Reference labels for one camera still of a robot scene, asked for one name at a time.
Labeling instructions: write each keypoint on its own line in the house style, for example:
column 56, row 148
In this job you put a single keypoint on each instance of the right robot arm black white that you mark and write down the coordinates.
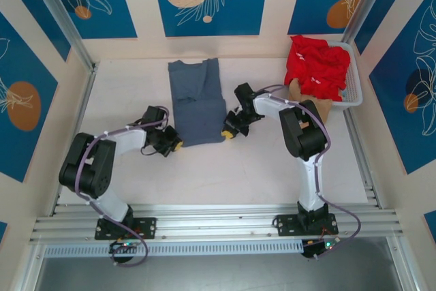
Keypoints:
column 308, row 182

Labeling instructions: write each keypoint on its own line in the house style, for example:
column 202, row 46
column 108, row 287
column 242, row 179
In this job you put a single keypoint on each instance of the white plastic basket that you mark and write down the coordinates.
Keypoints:
column 354, row 83

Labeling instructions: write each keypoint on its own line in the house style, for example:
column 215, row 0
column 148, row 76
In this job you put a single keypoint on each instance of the blue-grey t-shirt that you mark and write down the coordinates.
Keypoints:
column 197, row 114

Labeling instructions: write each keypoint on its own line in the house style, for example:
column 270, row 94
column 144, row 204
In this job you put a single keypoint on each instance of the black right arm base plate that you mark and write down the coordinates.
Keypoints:
column 286, row 224

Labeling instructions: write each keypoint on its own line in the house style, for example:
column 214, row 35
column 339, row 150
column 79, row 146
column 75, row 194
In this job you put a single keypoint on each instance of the aluminium rail frame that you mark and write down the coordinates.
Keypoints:
column 211, row 217

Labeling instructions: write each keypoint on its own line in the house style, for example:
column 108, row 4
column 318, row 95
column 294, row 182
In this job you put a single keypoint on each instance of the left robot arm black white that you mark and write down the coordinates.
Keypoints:
column 88, row 168

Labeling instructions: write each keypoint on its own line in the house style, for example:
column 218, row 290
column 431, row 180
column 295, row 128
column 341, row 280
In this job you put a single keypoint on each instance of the tan t-shirt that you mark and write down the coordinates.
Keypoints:
column 323, row 108

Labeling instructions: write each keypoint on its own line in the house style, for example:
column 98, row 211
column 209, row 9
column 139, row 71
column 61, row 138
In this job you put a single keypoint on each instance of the grey metal sheet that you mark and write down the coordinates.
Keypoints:
column 218, row 274

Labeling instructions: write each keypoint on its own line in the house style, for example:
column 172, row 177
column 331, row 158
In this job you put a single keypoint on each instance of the red t-shirt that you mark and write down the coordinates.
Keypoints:
column 316, row 62

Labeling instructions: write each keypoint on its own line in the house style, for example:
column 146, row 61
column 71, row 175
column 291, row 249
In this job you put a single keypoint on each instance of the aluminium corner post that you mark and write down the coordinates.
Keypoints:
column 364, row 1
column 58, row 8

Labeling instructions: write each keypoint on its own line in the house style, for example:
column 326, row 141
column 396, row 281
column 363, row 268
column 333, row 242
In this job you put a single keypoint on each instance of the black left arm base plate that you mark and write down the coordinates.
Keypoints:
column 148, row 228

